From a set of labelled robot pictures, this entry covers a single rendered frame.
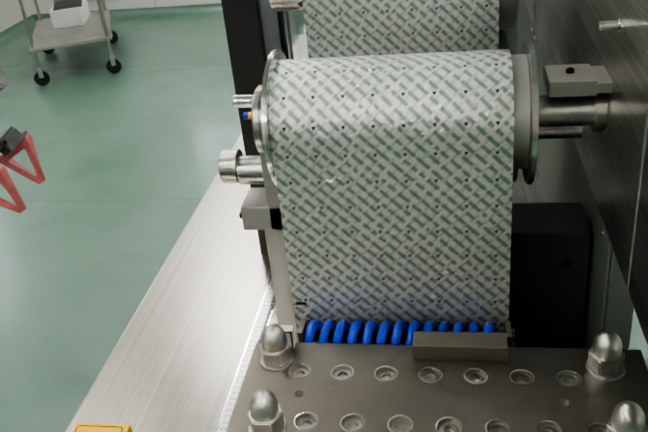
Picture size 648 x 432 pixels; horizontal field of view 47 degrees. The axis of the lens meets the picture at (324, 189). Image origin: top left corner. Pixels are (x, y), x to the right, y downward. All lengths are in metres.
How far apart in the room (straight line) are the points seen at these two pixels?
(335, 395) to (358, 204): 0.19
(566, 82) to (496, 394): 0.31
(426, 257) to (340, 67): 0.22
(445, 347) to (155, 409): 0.39
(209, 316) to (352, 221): 0.40
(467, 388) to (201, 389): 0.38
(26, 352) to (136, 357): 1.69
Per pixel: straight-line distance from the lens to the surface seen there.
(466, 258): 0.79
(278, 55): 0.79
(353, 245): 0.79
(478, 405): 0.75
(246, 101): 0.80
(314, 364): 0.80
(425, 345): 0.78
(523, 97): 0.73
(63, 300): 2.94
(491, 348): 0.78
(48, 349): 2.72
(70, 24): 5.77
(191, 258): 1.25
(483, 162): 0.73
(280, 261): 0.91
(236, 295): 1.14
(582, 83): 0.75
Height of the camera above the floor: 1.55
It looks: 28 degrees down
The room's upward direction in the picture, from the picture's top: 6 degrees counter-clockwise
